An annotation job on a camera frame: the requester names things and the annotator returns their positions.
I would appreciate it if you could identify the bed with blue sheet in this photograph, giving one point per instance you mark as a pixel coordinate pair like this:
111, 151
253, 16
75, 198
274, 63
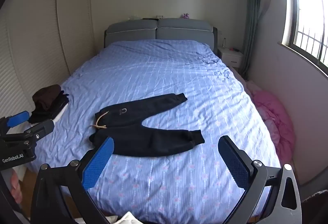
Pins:
158, 121

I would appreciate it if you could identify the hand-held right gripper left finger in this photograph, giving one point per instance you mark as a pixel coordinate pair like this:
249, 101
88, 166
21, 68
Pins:
98, 162

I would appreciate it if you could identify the window with metal bars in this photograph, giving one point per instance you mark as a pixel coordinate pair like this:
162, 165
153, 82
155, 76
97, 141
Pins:
307, 13

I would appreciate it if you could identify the white louvered wardrobe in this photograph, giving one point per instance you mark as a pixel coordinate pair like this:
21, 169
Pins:
38, 42

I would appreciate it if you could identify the grey-green curtain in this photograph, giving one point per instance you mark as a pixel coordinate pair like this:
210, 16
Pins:
252, 16

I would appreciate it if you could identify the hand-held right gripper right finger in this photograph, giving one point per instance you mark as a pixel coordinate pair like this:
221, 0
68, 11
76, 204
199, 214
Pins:
235, 162

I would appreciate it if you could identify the purple toy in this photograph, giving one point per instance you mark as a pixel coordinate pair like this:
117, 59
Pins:
185, 16

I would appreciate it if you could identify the white nightstand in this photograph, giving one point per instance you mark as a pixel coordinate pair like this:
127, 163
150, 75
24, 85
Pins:
230, 57

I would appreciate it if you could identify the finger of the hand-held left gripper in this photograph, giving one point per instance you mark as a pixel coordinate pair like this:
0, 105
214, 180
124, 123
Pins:
18, 118
42, 127

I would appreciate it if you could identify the grey padded headboard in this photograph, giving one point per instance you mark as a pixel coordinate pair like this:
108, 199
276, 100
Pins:
160, 31

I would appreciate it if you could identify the white cloth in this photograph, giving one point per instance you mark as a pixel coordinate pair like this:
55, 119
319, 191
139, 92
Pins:
123, 219

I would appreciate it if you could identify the pink blanket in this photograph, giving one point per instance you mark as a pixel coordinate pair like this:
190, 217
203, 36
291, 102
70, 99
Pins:
271, 121

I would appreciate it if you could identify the person's left hand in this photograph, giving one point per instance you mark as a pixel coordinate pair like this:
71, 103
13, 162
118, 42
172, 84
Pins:
16, 189

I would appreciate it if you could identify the stack of folded dark clothes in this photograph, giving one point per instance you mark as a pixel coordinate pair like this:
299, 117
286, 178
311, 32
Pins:
48, 102

